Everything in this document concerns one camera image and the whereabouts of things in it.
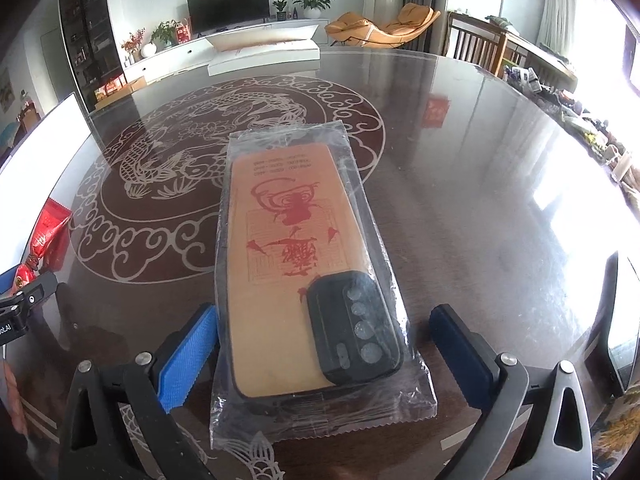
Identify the cardboard box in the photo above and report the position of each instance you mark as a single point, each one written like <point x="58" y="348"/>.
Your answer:
<point x="120" y="91"/>

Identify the large potted plant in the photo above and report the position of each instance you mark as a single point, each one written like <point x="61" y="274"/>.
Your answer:
<point x="312" y="1"/>

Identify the orange lounge chair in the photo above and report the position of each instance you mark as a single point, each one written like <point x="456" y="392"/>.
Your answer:
<point x="377" y="29"/>

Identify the white television console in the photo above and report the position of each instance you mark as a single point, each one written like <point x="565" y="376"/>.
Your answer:
<point x="175" y="57"/>

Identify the white curtain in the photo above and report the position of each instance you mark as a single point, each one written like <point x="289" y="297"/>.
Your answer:
<point x="560" y="5"/>

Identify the red packet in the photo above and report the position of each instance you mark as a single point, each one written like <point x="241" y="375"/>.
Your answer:
<point x="47" y="235"/>

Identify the person's left hand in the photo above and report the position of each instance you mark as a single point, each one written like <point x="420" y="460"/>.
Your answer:
<point x="9" y="390"/>

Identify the bagged phone case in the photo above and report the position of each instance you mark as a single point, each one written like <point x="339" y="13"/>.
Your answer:
<point x="295" y="260"/>

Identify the black television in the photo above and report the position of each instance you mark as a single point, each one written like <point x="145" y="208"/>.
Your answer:
<point x="229" y="6"/>

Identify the dark display cabinet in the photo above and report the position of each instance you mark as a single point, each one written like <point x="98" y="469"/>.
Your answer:
<point x="90" y="30"/>

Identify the flat screen device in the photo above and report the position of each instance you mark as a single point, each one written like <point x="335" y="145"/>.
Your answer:
<point x="622" y="320"/>

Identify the leafy potted plant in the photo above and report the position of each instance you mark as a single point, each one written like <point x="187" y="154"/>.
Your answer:
<point x="164" y="32"/>

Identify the red gift box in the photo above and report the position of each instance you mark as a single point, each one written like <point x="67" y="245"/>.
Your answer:
<point x="183" y="31"/>

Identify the wooden chair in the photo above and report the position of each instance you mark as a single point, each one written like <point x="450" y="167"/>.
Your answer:
<point x="475" y="42"/>

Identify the small potted plant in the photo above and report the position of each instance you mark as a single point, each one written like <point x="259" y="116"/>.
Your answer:
<point x="280" y="9"/>

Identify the clutter of small items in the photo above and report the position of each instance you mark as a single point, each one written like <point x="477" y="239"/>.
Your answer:
<point x="575" y="110"/>

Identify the red flowers in white vase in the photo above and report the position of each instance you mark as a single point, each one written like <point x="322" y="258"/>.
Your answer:
<point x="137" y="45"/>

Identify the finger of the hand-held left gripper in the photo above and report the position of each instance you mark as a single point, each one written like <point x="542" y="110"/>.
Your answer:
<point x="40" y="292"/>
<point x="11" y="282"/>

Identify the white box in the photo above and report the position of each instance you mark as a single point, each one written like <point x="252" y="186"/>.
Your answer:
<point x="50" y="150"/>

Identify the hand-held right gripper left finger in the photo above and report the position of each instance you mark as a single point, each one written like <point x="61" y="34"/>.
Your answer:
<point x="186" y="355"/>

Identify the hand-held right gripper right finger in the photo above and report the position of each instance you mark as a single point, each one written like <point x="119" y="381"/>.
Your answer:
<point x="465" y="360"/>

